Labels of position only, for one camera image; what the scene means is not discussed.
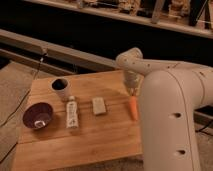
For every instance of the orange pepper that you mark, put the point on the orange pepper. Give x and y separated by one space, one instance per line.
133 107

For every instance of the dark purple bowl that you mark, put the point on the dark purple bowl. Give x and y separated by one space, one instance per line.
38 115

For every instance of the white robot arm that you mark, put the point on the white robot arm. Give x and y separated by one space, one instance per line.
168 96

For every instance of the beige sponge block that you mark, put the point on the beige sponge block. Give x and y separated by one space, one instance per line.
98 106

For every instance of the white tube bottle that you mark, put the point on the white tube bottle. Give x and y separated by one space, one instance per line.
72 120

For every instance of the wooden shelf ledge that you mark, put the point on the wooden shelf ledge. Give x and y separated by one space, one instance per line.
126 17

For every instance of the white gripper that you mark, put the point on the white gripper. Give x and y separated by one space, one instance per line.
131 80

